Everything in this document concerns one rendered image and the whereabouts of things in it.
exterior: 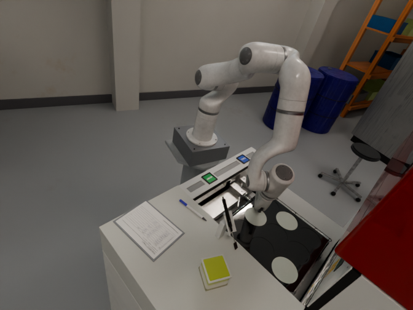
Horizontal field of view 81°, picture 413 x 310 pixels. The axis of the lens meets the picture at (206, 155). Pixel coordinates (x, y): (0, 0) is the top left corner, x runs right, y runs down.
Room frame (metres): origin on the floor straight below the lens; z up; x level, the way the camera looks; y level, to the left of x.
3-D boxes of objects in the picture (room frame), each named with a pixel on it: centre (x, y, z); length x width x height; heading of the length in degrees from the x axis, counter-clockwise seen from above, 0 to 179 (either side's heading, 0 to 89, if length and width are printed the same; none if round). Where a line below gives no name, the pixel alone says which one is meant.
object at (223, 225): (0.52, -0.13, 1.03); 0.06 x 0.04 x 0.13; 53
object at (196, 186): (0.92, -0.11, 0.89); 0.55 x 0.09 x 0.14; 143
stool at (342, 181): (2.25, -1.64, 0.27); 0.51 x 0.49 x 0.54; 125
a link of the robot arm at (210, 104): (1.22, 0.02, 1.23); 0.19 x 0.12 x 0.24; 122
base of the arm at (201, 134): (1.20, 0.05, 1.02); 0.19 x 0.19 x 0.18
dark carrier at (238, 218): (0.65, -0.36, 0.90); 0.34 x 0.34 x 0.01; 53
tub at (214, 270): (0.37, -0.11, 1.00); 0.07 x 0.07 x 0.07; 27
